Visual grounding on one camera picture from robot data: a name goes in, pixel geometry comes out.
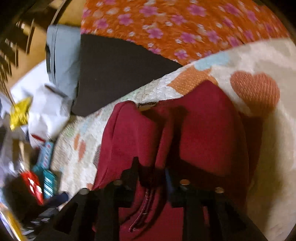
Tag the white heart-patterned quilt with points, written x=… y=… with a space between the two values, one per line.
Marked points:
x=259 y=78

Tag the wooden staircase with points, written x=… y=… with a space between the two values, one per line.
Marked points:
x=19 y=38

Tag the orange floral bedsheet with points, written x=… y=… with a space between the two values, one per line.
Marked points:
x=183 y=31

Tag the teal patterned box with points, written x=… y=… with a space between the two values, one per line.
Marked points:
x=47 y=178

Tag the yellow star-shaped item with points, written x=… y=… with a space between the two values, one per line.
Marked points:
x=19 y=114

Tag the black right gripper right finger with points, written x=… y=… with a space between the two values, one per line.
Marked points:
x=207 y=214

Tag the maroon red garment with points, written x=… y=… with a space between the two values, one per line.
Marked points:
x=200 y=137

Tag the light blue folded cloth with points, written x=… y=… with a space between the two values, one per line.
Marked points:
x=63 y=58

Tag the black folded cloth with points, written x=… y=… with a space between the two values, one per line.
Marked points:
x=110 y=68

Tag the white plastic bag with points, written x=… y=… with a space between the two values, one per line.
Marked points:
x=50 y=109

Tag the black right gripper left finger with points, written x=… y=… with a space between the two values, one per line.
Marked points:
x=93 y=215

